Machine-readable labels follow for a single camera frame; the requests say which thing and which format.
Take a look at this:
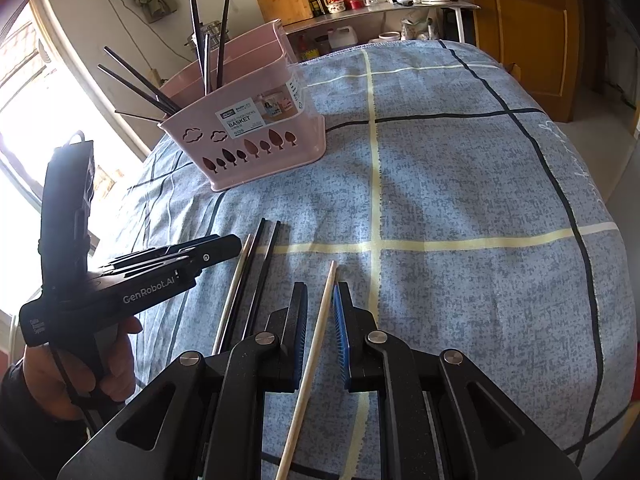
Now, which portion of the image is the stainless steel steamer pot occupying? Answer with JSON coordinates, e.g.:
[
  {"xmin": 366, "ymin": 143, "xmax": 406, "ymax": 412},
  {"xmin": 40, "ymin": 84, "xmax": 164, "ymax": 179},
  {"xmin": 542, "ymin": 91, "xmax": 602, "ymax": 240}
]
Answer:
[{"xmin": 184, "ymin": 19, "xmax": 232, "ymax": 61}]

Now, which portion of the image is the thin wall cable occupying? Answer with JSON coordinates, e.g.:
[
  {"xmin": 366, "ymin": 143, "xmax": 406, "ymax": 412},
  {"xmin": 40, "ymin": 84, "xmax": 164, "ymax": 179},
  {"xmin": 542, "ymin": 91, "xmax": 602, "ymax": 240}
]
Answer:
[{"xmin": 104, "ymin": 0, "xmax": 153, "ymax": 73}]

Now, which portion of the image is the large glass window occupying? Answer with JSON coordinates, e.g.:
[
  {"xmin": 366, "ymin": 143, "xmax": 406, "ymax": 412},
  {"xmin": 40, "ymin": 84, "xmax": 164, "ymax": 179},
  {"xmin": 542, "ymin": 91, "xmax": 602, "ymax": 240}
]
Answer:
[{"xmin": 0, "ymin": 0, "xmax": 151, "ymax": 321}]

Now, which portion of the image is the black chopstick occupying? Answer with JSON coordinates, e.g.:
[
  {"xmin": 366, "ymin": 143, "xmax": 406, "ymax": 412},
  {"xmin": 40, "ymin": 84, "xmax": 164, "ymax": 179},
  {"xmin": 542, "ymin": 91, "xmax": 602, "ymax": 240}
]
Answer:
[
  {"xmin": 242, "ymin": 220, "xmax": 281, "ymax": 341},
  {"xmin": 97, "ymin": 64, "xmax": 176, "ymax": 116},
  {"xmin": 216, "ymin": 0, "xmax": 234, "ymax": 90},
  {"xmin": 232, "ymin": 218, "xmax": 266, "ymax": 348},
  {"xmin": 103, "ymin": 46, "xmax": 183, "ymax": 113},
  {"xmin": 187, "ymin": 0, "xmax": 208, "ymax": 97}
]

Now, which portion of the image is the person's left hand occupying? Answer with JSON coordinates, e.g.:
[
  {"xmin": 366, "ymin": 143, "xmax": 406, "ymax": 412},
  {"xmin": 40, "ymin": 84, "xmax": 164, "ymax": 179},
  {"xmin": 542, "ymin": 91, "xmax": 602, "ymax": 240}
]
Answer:
[{"xmin": 22, "ymin": 317, "xmax": 143, "ymax": 421}]

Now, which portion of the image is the white plastic jug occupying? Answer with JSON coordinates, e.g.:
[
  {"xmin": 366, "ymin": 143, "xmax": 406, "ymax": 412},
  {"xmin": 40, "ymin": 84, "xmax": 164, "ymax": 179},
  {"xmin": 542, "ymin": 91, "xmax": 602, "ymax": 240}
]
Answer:
[{"xmin": 327, "ymin": 27, "xmax": 358, "ymax": 53}]

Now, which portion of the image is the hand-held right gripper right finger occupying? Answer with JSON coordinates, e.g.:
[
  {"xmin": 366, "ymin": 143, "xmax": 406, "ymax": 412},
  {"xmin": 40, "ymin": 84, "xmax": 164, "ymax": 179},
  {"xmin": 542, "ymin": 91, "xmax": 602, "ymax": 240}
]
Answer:
[{"xmin": 332, "ymin": 281, "xmax": 583, "ymax": 480}]

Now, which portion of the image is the person's left forearm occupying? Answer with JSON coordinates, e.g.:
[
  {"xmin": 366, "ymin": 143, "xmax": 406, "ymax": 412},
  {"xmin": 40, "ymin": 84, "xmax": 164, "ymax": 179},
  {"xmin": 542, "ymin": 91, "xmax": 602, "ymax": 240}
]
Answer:
[{"xmin": 0, "ymin": 360, "xmax": 101, "ymax": 480}]

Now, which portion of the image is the pink plastic utensil basket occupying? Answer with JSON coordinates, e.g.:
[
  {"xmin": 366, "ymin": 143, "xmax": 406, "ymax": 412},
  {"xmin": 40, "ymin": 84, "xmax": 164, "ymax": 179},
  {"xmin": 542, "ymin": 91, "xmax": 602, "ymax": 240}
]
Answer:
[{"xmin": 157, "ymin": 19, "xmax": 328, "ymax": 192}]

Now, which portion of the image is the wooden door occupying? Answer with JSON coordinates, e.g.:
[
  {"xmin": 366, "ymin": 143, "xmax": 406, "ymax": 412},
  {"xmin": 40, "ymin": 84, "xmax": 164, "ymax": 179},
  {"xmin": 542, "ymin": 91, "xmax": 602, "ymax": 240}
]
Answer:
[{"xmin": 462, "ymin": 0, "xmax": 583, "ymax": 123}]

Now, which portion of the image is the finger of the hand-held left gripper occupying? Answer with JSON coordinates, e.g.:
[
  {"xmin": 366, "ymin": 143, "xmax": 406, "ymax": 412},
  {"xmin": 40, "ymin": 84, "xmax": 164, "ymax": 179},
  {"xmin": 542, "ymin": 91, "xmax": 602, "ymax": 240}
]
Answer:
[
  {"xmin": 177, "ymin": 234, "xmax": 242, "ymax": 267},
  {"xmin": 107, "ymin": 238, "xmax": 216, "ymax": 272}
]

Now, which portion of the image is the stainless steel counter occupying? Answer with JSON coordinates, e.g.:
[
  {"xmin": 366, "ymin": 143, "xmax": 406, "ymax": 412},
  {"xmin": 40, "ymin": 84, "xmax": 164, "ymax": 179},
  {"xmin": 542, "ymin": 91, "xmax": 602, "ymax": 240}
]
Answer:
[{"xmin": 282, "ymin": 0, "xmax": 481, "ymax": 61}]

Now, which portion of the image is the blue checked tablecloth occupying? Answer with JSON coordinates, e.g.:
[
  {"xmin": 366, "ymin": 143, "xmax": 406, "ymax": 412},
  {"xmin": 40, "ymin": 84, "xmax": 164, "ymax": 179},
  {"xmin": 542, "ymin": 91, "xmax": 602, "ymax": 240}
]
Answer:
[{"xmin": 92, "ymin": 39, "xmax": 628, "ymax": 480}]

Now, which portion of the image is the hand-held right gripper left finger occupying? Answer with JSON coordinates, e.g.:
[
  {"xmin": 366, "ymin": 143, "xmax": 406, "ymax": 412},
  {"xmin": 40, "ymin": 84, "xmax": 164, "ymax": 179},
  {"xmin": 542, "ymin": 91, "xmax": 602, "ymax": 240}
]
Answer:
[{"xmin": 57, "ymin": 281, "xmax": 308, "ymax": 480}]

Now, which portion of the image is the white plastic bag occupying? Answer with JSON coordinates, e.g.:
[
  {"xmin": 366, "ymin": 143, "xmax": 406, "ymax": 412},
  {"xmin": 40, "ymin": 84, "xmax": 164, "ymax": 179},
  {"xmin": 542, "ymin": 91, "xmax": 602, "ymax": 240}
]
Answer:
[{"xmin": 400, "ymin": 17, "xmax": 443, "ymax": 42}]

